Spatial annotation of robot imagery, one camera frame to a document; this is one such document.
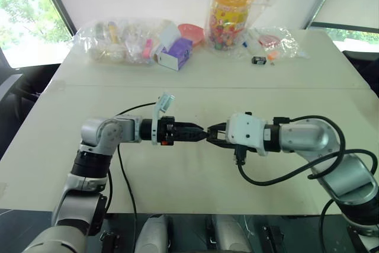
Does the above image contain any black right shoulder cable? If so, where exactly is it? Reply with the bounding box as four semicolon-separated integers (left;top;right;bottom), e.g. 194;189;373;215
319;198;339;253

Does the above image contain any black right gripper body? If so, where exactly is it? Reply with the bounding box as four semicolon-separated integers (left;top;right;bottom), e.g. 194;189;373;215
217;127;252;152

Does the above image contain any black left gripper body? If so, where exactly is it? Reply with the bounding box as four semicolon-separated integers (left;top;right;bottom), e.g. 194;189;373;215
156;115;180;147

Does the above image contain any clear bag with red item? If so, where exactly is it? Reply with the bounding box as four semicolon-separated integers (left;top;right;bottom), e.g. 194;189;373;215
242;25;300;60

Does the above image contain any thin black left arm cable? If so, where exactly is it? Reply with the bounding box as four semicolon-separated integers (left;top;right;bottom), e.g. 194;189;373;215
114;101;158;253

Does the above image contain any thick black right wrist cable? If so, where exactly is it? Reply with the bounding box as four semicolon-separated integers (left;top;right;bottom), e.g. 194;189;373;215
233;114;347;186

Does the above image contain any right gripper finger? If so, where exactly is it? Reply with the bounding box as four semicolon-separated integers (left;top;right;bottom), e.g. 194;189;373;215
207;138;238;150
207;122;229;134

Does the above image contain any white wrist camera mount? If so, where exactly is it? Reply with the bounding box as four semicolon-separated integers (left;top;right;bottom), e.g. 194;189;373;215
150;92;176;146
226;112;268;157

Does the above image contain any orange-lidded jar of beads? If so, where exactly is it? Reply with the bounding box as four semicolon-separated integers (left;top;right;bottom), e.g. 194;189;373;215
204;0;256;52

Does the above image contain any black clamp bracket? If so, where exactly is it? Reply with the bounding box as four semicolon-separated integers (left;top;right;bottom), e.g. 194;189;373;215
261;224;284;253
99;230;120;251

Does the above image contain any pink plastic bowl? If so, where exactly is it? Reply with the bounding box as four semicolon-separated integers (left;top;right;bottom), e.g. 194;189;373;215
177;23;205;48

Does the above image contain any clear plastic bag of toys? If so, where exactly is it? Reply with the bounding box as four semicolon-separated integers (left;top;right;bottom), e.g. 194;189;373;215
73;17;179;66

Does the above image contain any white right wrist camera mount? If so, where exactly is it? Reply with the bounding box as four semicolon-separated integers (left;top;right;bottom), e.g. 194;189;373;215
226;112;268;157

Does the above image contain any pink block in bag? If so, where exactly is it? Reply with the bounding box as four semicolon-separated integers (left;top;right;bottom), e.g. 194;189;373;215
142;39;153;59

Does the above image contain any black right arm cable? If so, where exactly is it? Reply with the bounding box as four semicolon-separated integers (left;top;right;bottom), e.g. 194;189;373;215
307;148;379;180

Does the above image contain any black chair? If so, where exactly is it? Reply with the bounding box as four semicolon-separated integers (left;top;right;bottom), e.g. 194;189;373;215
341;49;379;100
0;47;62;159

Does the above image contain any purple and white carton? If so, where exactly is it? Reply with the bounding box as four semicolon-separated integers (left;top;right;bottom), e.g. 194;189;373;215
152;37;194;72

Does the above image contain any yellow toy in bag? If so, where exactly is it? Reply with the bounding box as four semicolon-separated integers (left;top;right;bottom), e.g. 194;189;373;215
107;21;120;44

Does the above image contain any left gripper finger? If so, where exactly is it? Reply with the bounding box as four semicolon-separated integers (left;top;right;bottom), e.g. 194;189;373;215
176;133;208;144
176;121;207;134

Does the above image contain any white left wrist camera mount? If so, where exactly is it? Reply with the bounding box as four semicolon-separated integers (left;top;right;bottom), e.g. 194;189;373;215
150;92;176;146

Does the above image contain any short black left arm cable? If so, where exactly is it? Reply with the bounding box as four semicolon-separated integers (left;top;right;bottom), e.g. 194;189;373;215
103;169;114;217

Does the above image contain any grey rounded shape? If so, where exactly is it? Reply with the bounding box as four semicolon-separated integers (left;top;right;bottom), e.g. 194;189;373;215
132;213;173;253
210;213;253;253

